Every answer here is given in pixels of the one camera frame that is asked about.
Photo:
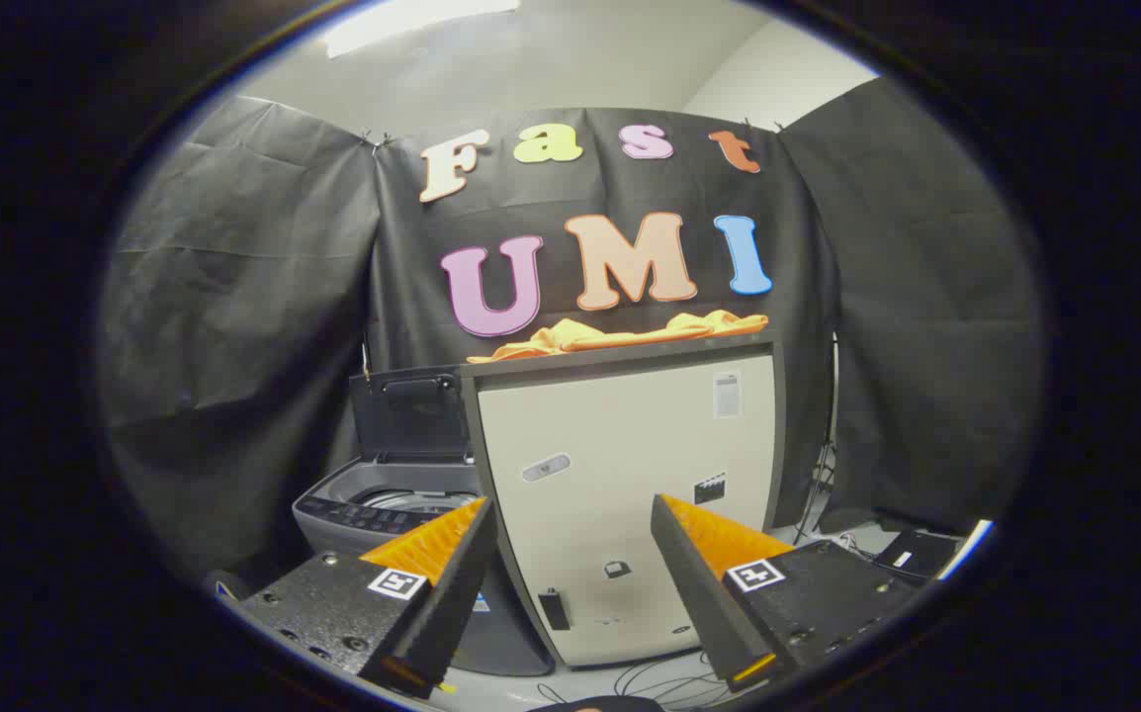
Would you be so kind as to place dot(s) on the grey washing machine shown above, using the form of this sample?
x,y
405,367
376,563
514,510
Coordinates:
x,y
333,506

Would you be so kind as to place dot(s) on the white cabinet with grey top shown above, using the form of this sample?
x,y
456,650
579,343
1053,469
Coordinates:
x,y
610,435

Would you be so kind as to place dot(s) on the black backdrop cloth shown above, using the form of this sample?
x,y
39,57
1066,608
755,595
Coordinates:
x,y
264,297

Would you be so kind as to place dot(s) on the metal stand pole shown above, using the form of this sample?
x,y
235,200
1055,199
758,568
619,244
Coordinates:
x,y
821,477
366,354

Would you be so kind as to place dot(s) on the orange garment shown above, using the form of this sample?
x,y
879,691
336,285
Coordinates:
x,y
590,338

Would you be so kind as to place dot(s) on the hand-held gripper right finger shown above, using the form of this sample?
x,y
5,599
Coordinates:
x,y
699,593

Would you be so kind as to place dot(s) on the black box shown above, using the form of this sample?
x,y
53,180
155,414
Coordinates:
x,y
917,552

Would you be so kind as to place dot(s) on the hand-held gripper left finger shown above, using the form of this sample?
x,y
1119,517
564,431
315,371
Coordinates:
x,y
452,593

